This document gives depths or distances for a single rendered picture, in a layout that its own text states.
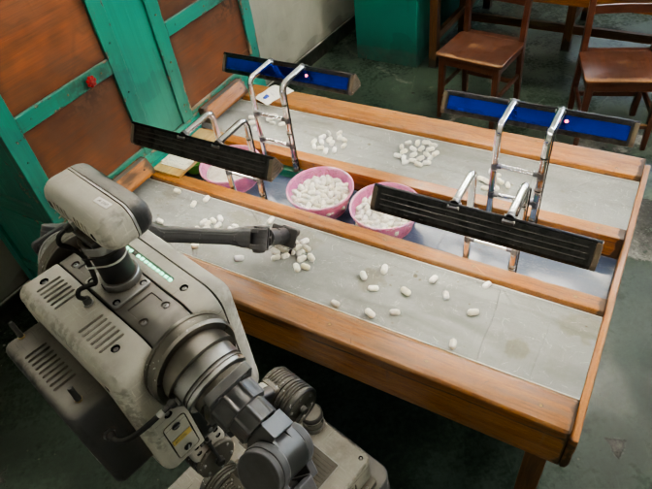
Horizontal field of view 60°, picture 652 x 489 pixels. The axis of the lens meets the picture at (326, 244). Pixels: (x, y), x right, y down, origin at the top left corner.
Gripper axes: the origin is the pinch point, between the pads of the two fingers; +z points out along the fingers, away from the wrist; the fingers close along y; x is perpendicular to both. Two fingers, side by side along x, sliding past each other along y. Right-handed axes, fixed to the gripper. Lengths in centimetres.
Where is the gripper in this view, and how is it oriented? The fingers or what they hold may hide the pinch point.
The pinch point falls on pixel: (296, 234)
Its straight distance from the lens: 203.2
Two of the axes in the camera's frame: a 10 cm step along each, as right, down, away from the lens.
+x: -2.2, 9.6, 1.8
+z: 4.5, -0.6, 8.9
